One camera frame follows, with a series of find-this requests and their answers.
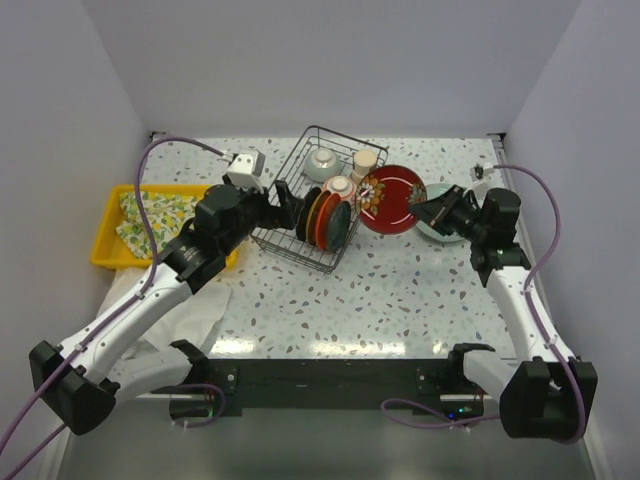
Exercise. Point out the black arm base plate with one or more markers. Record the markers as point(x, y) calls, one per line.
point(326, 384)

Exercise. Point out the beige ceramic cup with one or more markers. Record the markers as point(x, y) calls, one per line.
point(363, 162)

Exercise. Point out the white towel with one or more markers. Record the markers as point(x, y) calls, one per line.
point(193, 320)

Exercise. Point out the yellow brown patterned plate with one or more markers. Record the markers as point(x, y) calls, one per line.
point(313, 216)

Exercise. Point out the aluminium frame rail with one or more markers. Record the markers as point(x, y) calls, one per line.
point(500, 145)

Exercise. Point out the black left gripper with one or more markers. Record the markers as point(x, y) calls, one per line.
point(282, 216)

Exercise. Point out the red white patterned bowl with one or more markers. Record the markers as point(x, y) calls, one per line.
point(343, 186)

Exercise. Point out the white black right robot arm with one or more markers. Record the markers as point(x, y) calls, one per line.
point(549, 394)

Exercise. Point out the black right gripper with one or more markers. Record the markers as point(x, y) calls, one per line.
point(437, 211)

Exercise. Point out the celadon green flower plate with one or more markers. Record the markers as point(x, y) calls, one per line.
point(433, 191)

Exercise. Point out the teal blue plate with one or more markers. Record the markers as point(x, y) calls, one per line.
point(338, 226)

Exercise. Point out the dark red flower plate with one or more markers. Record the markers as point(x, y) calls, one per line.
point(383, 197)

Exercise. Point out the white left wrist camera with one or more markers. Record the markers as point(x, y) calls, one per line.
point(245, 169)

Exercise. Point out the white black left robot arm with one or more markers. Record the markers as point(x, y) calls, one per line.
point(72, 377)

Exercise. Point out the celadon green bowl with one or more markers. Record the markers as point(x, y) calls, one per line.
point(321, 164)

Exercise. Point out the yellow plastic tray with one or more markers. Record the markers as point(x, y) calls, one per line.
point(108, 250)

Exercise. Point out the orange red plate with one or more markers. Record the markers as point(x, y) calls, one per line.
point(325, 213)

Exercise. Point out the black wire dish rack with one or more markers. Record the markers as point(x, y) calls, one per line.
point(285, 243)

